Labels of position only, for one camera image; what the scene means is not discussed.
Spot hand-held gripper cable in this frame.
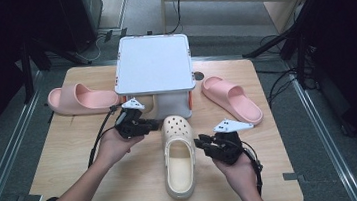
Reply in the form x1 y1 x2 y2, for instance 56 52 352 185
237 138 267 198
81 105 126 168

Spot round dark table grommet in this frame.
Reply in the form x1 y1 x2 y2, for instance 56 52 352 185
193 70 205 82

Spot person's left hand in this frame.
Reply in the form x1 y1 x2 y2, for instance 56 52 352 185
89 124 148 173

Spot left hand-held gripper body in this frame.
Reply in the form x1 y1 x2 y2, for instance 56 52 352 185
111 96 149 141

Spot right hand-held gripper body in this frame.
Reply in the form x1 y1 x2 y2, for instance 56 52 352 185
202 116 258 168

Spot left hand-held gripper cable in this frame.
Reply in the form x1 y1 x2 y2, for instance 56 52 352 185
81 105 126 168

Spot black floor cables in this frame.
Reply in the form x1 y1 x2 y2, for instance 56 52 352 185
253 32 301 106

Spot black metal stand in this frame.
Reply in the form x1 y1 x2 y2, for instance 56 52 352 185
17 28 97 105
238 15 320 97

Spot black hanging cable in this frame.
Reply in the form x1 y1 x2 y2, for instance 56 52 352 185
162 0 187 35

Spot right hand-held gripper cable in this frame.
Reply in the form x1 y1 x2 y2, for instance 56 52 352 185
237 138 267 198

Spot dark cabinet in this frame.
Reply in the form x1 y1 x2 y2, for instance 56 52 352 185
54 0 109 56

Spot pink slide slipper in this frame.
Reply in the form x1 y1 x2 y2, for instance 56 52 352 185
45 79 122 120
199 71 266 132

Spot metal floor rail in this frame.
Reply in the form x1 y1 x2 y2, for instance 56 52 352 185
289 71 357 201
0 71 57 201

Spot grey tape piece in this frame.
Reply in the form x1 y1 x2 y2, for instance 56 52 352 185
282 170 307 185
15 192 44 201

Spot person's right hand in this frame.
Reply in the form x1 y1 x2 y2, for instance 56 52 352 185
212 152 261 199

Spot white floor cable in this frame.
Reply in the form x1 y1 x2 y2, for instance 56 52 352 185
75 34 110 66

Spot white shoe rack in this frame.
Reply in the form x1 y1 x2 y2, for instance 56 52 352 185
109 29 200 127

